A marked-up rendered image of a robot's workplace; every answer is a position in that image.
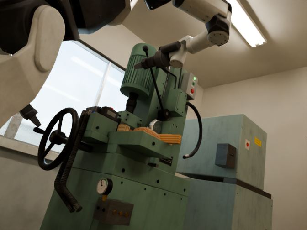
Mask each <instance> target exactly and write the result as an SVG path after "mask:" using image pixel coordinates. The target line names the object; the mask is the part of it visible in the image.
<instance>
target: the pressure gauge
mask: <svg viewBox="0 0 307 230"><path fill-rule="evenodd" d="M101 185H103V186H101ZM112 188H113V182H112V180H111V179H109V178H106V177H102V178H101V179H100V180H99V181H98V183H97V186H96V190H97V193H98V194H102V195H103V198H102V200H103V201H105V200H106V198H107V196H108V194H109V193H110V192H111V191H112Z"/></svg>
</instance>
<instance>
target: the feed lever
mask: <svg viewBox="0 0 307 230"><path fill-rule="evenodd" d="M142 49H143V51H144V52H145V53H146V57H147V58H148V57H149V55H148V46H147V45H144V46H143V47H142ZM150 71H151V75H152V78H153V82H154V85H155V89H156V93H157V96H158V99H159V103H160V107H161V109H159V110H158V118H159V119H166V121H169V117H170V111H169V110H168V109H164V108H163V105H162V101H161V98H160V95H159V90H158V87H157V83H156V80H155V76H154V72H153V69H152V68H150Z"/></svg>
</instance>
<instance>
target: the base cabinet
mask: <svg viewBox="0 0 307 230"><path fill-rule="evenodd" d="M102 177H106V178H109V179H111V180H112V182H113V188H112V191H111V192H110V193H109V194H108V196H107V198H110V199H116V200H120V201H124V202H127V203H131V204H134V207H133V211H132V216H131V220H130V224H129V226H125V225H113V224H105V223H102V222H100V221H98V220H96V219H93V215H94V211H95V207H96V204H97V201H98V197H99V196H101V197H103V195H102V194H98V193H97V190H96V186H97V183H98V181H99V180H100V179H101V178H102ZM66 188H67V189H68V190H69V191H70V192H71V194H72V195H73V196H74V198H75V199H76V200H77V202H78V203H79V204H80V205H81V207H82V210H81V211H80V212H76V211H74V212H72V213H71V212H70V211H69V209H68V208H67V207H66V205H65V203H64V202H63V200H62V199H61V198H60V196H59V195H58V193H57V191H56V190H55V189H54V191H53V194H52V196H51V199H50V202H49V205H48V208H47V211H46V213H45V216H44V219H43V221H42V224H41V227H40V230H183V224H184V218H185V211H186V206H187V200H188V197H186V196H183V195H180V194H176V193H173V192H169V191H166V190H162V189H159V188H155V187H152V186H149V185H146V184H142V183H138V182H135V181H132V180H128V179H125V178H121V177H118V176H114V175H110V174H105V173H100V172H94V171H88V170H83V169H78V168H73V167H72V168H71V170H70V173H69V176H68V178H67V181H66Z"/></svg>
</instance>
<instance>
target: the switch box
mask: <svg viewBox="0 0 307 230"><path fill-rule="evenodd" d="M194 77H195V78H196V79H195V80H194V79H193V78H194ZM193 80H194V81H195V85H194V88H193V87H192V86H191V85H192V82H194V81H193ZM197 83H198V78H197V77H196V76H195V75H193V74H192V73H191V72H188V73H184V74H183V78H182V82H181V87H180V89H181V90H182V91H184V92H185V93H186V94H187V99H186V100H194V99H195V94H196V88H197ZM191 89H194V93H192V92H191ZM190 93H192V94H193V95H191V94H190Z"/></svg>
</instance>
